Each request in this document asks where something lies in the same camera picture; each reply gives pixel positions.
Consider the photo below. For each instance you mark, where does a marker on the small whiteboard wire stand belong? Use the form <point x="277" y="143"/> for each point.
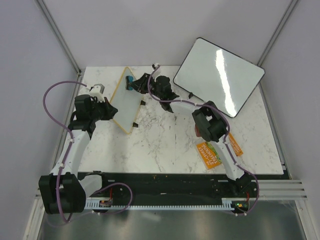
<point x="134" y="124"/>

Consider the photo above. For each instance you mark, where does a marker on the black framed large whiteboard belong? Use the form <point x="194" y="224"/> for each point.
<point x="212" y="73"/>

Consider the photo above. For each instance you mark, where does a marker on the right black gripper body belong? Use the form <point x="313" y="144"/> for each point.
<point x="144" y="85"/>

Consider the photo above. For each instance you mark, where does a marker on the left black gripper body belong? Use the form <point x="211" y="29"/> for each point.
<point x="101" y="110"/>

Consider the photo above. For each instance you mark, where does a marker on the blue whiteboard eraser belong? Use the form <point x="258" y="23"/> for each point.
<point x="129" y="80"/>

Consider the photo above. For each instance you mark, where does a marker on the red power cube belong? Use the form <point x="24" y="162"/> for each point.
<point x="197" y="133"/>

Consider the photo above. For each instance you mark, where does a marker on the aluminium frame rail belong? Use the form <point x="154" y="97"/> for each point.
<point x="271" y="188"/>

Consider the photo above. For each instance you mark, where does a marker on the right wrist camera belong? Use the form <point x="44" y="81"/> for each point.
<point x="155" y="66"/>

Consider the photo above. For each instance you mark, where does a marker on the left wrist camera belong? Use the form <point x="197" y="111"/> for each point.
<point x="97" y="91"/>

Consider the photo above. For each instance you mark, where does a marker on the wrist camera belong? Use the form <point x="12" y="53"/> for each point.
<point x="97" y="91"/>
<point x="155" y="66"/>

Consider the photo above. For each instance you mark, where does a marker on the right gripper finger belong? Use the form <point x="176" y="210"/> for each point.
<point x="135" y="87"/>
<point x="139" y="81"/>

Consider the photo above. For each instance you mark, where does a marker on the white slotted cable duct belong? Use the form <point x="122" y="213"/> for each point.
<point x="99" y="204"/>

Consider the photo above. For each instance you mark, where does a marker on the orange treehouse book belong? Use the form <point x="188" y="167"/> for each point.
<point x="214" y="154"/>

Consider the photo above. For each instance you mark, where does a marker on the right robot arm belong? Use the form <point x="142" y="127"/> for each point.
<point x="210" y="123"/>

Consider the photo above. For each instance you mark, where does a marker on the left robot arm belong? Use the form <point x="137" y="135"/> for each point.
<point x="61" y="190"/>

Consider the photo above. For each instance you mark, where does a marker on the yellow framed small whiteboard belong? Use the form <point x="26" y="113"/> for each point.
<point x="127" y="102"/>

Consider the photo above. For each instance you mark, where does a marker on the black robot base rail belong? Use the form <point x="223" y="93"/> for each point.
<point x="172" y="189"/>

